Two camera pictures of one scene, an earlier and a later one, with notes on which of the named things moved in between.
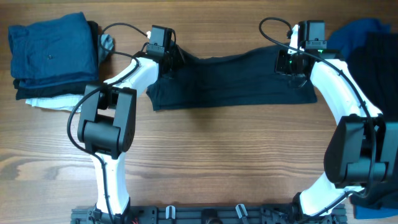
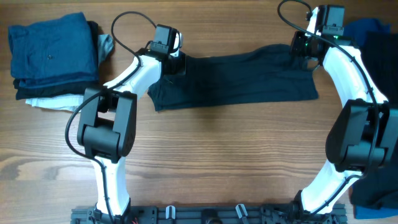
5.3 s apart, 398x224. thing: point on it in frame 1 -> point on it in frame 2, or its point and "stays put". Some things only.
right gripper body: [285, 63] -> [300, 45]
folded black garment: [73, 89] stays put
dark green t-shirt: [248, 79] stays put
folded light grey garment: [107, 42] stays put
